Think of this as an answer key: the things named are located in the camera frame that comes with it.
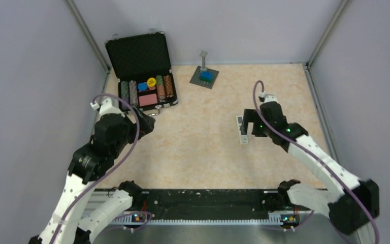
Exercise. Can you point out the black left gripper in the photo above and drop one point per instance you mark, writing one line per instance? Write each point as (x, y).
(146, 123)

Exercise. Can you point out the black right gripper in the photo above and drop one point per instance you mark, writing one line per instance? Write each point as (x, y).
(251, 115)

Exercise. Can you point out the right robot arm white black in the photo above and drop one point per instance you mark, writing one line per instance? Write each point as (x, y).
(347, 201)

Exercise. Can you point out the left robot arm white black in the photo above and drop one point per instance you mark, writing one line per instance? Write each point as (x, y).
(90, 163)

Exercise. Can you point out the blue poker chip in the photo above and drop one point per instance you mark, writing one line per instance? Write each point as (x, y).
(143, 87)

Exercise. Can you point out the yellow poker chip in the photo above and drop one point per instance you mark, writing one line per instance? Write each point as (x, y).
(151, 82)

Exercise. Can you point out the black poker chip case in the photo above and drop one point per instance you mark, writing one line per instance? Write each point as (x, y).
(134, 60)

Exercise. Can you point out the grey lego baseplate with bricks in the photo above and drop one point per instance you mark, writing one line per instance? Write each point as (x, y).
(204, 76)

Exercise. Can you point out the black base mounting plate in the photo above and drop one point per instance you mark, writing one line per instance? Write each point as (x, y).
(211, 204)

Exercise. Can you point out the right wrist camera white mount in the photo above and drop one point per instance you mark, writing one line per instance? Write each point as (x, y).
(265, 98)

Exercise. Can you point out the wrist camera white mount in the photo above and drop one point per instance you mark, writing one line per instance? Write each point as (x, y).
(265, 98)
(107, 106)

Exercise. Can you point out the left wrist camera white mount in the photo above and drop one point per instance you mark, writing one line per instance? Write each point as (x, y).
(107, 106)

